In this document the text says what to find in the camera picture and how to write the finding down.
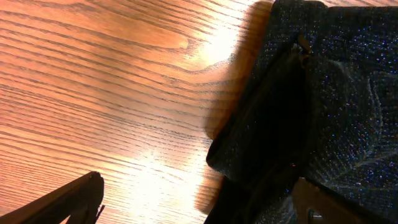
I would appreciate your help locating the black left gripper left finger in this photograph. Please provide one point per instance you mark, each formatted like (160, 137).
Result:
(79, 201)

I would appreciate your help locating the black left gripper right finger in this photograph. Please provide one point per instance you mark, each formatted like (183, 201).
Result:
(341, 204)

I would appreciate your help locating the black skirt with pearl buttons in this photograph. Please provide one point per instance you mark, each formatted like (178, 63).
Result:
(321, 106)

